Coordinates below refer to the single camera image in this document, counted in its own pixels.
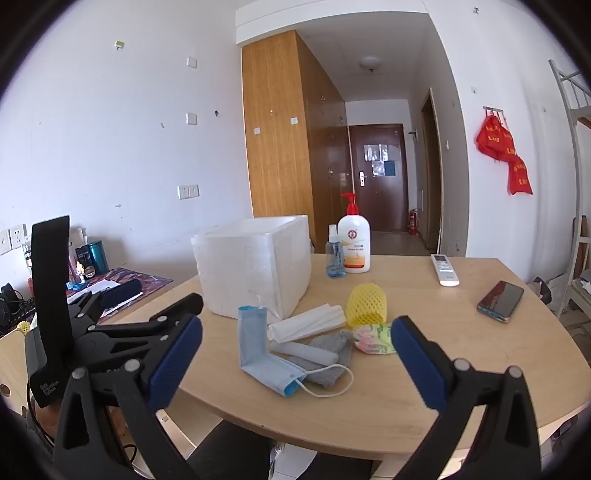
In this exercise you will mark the white metal bunk bed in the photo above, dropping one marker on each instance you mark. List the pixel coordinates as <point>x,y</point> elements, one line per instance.
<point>577,194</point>

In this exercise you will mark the white remote control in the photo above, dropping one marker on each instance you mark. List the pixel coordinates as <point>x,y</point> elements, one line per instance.
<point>444,270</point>

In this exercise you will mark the round ceiling lamp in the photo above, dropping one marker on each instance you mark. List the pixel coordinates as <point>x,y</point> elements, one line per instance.
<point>371,62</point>

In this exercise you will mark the green pink tissue packet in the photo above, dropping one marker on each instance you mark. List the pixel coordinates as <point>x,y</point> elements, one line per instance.
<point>376,339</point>

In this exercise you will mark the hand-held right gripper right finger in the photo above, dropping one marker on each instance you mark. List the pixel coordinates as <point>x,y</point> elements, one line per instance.
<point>415,364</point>

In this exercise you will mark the wooden chair back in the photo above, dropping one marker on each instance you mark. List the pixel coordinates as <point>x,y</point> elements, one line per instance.
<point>11,364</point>

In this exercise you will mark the leaning wooden board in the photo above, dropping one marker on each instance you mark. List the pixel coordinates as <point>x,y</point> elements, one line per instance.
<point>576,249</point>

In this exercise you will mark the brown side door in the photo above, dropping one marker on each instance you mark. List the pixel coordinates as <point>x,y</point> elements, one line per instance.
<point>431,184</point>

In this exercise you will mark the dark brown entrance door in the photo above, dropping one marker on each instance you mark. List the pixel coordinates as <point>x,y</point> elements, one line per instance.
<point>378,194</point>

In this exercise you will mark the white tissue paper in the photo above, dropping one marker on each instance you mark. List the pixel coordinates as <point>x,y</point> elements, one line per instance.
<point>304,323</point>

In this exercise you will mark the wooden wardrobe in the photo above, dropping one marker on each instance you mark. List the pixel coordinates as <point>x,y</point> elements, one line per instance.
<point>277,138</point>

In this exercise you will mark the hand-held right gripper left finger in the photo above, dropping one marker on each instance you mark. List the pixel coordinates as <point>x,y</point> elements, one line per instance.
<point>178,360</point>

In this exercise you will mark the black chair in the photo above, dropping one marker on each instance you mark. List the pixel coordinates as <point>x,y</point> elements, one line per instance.
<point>231,447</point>

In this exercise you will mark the yellow foam fruit net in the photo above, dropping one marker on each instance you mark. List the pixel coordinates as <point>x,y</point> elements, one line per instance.
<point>364,307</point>

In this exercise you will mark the metal wall hook rack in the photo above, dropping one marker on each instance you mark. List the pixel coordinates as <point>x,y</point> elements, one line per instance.
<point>493,110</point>

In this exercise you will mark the dark smartphone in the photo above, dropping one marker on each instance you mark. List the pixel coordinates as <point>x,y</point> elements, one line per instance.
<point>501,301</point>

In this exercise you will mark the white foam box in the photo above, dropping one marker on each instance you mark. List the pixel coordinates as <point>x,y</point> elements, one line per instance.
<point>249,272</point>

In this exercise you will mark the red fire extinguisher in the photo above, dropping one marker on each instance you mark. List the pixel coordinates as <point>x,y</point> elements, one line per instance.
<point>413,222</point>

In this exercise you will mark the white wall socket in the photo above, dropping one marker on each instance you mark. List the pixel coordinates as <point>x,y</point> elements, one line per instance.
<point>18,236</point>

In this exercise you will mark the grey sock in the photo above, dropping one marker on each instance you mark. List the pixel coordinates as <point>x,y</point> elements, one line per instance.
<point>338,344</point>

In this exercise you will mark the clear blue spray bottle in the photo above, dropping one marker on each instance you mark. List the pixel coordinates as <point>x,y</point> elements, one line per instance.
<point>335,261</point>

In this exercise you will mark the black bag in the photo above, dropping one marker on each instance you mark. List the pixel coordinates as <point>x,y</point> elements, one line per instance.
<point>542,290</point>

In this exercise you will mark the teal can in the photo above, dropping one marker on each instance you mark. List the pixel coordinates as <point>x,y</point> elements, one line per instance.
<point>98,256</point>

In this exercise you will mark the blue face mask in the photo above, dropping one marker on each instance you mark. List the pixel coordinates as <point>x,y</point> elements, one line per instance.
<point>258,341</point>

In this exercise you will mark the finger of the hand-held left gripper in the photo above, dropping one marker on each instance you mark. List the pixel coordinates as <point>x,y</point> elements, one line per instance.
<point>120,291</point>
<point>180,305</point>

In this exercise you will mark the white lotion pump bottle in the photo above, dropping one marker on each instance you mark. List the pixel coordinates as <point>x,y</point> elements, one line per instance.
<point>354,249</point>

